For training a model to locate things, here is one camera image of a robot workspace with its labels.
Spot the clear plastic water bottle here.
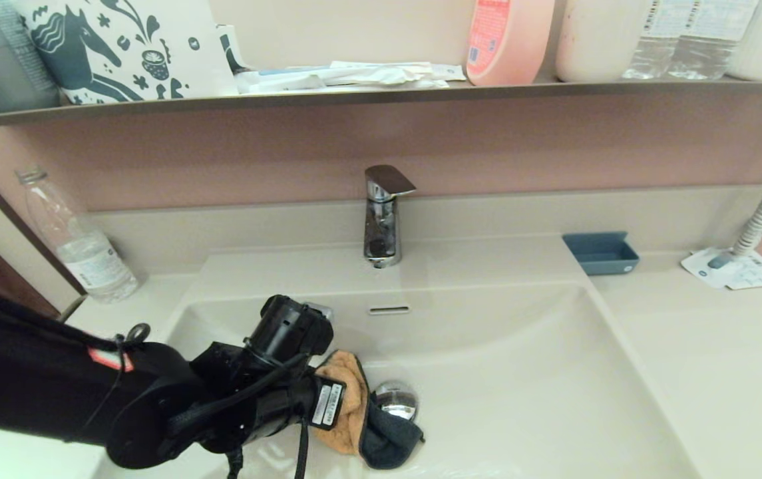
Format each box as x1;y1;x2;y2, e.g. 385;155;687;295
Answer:
622;0;682;80
668;0;761;81

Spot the cream white jar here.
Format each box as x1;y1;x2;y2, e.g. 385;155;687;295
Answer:
556;0;654;84

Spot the pink plastic bottle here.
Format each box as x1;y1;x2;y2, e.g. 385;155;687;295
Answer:
466;0;556;86

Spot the beige ceramic sink basin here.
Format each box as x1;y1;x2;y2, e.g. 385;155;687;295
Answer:
91;241;701;479

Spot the white packet with blue stripe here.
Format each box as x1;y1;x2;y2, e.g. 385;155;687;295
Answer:
238;65;329;94

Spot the brown wall shelf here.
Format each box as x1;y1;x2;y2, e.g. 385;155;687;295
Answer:
0;77;762;132

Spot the white printed paper leaflet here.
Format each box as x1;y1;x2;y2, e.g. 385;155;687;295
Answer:
680;247;762;291

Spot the capless clear plastic bottle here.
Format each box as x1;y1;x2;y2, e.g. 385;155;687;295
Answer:
16;166;140;305

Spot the orange grey-backed microfibre cloth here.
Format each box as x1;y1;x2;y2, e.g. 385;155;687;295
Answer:
313;350;425;470

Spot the blue soap dish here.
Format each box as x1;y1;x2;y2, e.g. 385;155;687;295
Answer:
562;232;640;276

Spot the chrome drain stopper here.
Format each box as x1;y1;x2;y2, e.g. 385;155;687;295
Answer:
371;381;419;422

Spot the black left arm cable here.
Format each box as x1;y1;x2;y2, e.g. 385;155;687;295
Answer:
95;323;315;479

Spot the small white printed box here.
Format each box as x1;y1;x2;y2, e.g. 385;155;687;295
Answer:
216;24;258;75

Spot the white bag with horse print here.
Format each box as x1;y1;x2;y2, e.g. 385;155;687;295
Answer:
13;0;240;106

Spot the chrome faucet lever handle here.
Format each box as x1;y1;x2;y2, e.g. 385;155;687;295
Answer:
365;165;418;200

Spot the chrome faucet body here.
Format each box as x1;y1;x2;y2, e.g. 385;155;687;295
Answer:
363;193;403;269

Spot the white crumpled wrapper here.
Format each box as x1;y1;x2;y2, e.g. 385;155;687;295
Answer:
324;61;452;89

